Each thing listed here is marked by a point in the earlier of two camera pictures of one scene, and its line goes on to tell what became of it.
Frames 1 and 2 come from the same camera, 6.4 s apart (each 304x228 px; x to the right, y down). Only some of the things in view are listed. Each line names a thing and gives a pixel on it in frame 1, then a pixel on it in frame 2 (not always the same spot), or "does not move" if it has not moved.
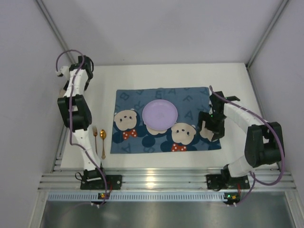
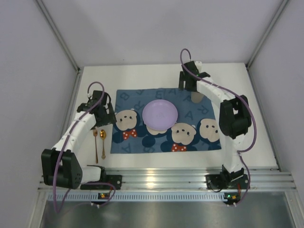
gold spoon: (103, 135) does not move
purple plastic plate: (159, 114) does not move
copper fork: (95, 132) does not move
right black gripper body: (207, 125) → (184, 83)
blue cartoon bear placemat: (130, 135) does not move
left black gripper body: (65, 85) → (108, 116)
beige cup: (61, 92) → (196, 97)
